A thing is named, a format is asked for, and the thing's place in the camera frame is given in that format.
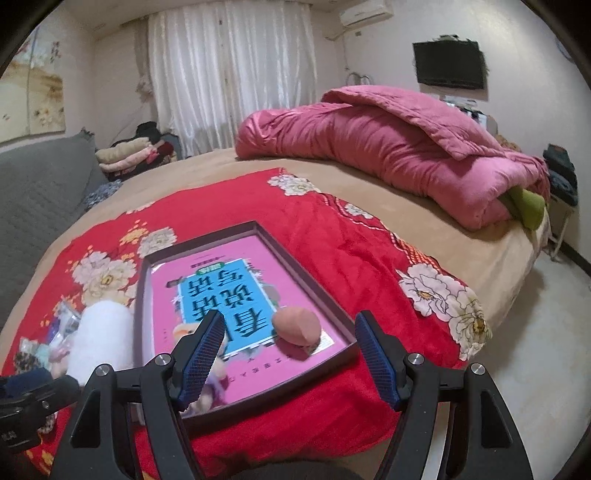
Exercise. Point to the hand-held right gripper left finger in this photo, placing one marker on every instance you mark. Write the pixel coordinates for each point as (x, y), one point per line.
(201, 364)

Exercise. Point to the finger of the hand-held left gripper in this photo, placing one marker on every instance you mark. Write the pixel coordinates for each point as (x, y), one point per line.
(41, 390)

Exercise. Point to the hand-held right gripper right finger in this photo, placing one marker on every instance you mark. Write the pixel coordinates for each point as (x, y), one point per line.
(381, 364)

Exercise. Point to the leopard print scrunchie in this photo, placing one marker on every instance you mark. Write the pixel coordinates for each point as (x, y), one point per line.
(27, 361)

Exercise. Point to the cream plush toy pink ribbon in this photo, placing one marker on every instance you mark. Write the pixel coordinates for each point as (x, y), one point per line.
(61, 360)

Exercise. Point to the dark purple box tray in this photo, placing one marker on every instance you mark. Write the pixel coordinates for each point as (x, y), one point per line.
(300, 374)

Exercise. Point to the peach makeup sponge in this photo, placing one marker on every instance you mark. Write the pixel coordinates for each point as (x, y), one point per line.
(295, 325)

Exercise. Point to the green floral tissue packet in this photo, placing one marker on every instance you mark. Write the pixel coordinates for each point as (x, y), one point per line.
(43, 354)

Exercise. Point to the clear plastic packet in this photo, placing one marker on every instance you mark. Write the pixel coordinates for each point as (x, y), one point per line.
(64, 321)

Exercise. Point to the white folded towel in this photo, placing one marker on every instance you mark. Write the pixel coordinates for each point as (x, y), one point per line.
(101, 337)

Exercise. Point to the pink book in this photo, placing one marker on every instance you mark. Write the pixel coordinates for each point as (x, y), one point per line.
(221, 258)

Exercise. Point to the red floral blanket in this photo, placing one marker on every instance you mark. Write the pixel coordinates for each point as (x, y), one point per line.
(351, 258)

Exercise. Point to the grey quilted sofa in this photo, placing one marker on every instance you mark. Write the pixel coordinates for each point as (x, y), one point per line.
(37, 194)

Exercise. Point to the blue patterned cloth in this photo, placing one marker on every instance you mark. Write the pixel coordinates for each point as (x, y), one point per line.
(104, 194)

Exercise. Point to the pink quilt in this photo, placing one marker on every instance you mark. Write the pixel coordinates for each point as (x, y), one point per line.
(369, 152)

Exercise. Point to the green pillow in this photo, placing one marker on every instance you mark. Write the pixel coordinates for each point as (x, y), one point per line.
(528, 207)

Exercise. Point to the pile of folded clothes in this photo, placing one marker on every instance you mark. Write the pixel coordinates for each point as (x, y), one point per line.
(124, 157)

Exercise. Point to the white metal rack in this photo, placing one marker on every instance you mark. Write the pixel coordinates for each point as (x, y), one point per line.
(564, 226)

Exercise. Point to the dark stacked clothes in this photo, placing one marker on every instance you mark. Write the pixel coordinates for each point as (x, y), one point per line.
(561, 170)

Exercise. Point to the cluttered white shelf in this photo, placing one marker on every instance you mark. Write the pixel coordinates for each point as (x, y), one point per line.
(468, 110)

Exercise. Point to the white curtain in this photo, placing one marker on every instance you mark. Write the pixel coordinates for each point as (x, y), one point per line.
(231, 78)

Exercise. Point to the white air conditioner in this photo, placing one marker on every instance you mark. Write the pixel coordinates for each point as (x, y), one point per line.
(364, 14)

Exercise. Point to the floral wall panel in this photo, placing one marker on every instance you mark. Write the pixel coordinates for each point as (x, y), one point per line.
(32, 106)

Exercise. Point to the black wall television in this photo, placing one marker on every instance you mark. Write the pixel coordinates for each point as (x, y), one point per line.
(448, 64)

